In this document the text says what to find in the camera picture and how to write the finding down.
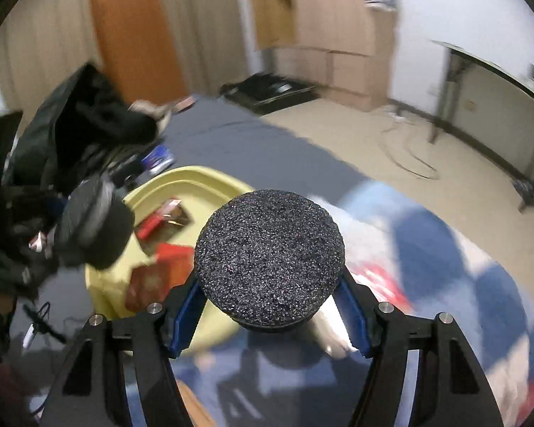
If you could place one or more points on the blue packet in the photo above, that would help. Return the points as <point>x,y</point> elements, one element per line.
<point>158,158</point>

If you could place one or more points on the wooden wardrobe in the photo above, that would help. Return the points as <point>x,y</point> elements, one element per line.
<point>333,18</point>

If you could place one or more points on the round black speckled sponge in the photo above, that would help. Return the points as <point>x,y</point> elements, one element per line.
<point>267,253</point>

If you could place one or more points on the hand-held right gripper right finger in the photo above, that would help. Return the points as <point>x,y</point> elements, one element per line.
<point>354,320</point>

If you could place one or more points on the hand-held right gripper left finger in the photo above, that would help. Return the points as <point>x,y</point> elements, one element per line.
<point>188,320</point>

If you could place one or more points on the beige curtain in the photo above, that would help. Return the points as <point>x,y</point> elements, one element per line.
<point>204,22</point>

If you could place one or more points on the red cigarette carton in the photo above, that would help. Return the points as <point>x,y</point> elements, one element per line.
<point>176,260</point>
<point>144,289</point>

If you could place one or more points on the white slipper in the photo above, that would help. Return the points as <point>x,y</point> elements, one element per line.
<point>151,109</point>

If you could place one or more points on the small brown box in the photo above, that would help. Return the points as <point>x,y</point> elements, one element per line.
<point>183,103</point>

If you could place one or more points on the folding table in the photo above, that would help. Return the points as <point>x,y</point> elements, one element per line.
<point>443,93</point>

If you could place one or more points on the blue plaid fleece blanket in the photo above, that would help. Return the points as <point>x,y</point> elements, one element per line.
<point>449,253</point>

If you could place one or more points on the red carton with grey end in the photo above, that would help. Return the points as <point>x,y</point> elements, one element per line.
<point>160,224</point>

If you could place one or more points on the yellow plastic basin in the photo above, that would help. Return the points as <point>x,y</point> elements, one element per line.
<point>178,182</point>

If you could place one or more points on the grey bed sheet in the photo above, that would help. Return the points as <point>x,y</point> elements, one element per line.
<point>258,142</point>

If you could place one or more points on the black jacket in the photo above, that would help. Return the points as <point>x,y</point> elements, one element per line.
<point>84,111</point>

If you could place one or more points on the orange door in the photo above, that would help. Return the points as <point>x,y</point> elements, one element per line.
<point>133,22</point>

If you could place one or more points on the black flat case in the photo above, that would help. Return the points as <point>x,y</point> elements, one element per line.
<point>267,89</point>

